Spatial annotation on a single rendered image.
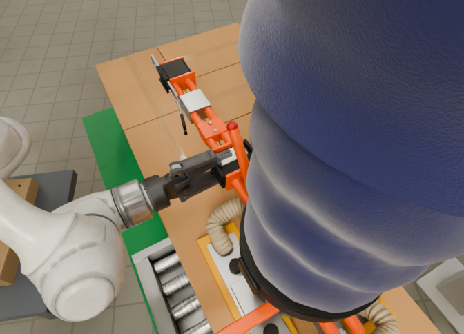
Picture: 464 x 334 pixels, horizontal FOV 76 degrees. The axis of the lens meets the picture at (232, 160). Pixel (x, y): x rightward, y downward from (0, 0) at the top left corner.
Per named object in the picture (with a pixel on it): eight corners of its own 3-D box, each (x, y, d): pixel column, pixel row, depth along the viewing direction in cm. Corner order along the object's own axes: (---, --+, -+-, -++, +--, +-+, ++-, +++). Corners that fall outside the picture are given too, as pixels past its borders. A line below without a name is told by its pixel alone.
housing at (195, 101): (213, 116, 81) (212, 103, 77) (190, 125, 79) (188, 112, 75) (202, 99, 84) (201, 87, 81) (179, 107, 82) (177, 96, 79)
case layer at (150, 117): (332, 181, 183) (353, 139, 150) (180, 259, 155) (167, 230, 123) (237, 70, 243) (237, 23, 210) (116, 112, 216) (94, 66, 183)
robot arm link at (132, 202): (120, 201, 68) (146, 190, 69) (133, 235, 63) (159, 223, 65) (107, 180, 60) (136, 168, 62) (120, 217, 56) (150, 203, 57)
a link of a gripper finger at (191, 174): (170, 177, 66) (168, 174, 64) (214, 152, 67) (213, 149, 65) (177, 191, 64) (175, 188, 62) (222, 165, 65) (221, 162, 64)
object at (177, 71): (196, 85, 87) (195, 72, 83) (172, 94, 85) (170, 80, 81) (185, 69, 91) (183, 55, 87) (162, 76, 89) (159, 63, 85)
